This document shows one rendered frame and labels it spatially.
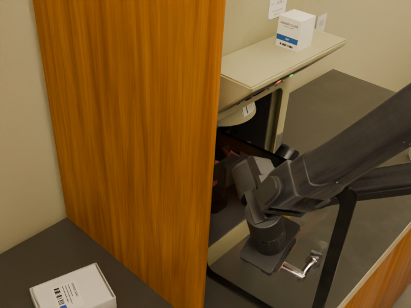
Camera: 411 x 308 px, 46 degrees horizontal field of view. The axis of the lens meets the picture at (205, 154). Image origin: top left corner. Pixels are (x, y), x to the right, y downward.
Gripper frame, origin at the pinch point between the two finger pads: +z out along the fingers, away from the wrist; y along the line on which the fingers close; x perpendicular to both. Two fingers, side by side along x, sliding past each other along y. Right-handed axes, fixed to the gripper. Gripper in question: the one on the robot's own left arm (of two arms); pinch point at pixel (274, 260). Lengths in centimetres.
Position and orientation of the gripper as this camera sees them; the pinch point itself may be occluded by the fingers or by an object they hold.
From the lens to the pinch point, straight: 92.4
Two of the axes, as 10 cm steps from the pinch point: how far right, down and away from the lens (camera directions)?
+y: -5.8, 7.3, -3.7
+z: 2.0, 5.7, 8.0
